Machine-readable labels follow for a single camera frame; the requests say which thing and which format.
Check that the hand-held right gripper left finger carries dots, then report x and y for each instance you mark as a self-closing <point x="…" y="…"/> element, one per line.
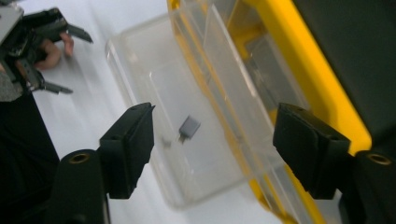
<point x="127" y="149"/>

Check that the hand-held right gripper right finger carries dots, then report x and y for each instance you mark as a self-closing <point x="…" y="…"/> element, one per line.
<point x="311" y="149"/>

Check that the small grey electronic component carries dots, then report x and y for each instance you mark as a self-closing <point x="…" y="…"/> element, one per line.
<point x="189" y="127"/>

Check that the clear plastic drawer bin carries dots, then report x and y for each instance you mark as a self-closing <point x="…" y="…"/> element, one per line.
<point x="149" y="71"/>

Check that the yellow black organizer cabinet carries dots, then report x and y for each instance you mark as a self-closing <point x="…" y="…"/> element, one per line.
<point x="311" y="62"/>

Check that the rows of transparent drawers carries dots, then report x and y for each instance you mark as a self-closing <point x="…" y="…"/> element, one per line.
<point x="264" y="68"/>

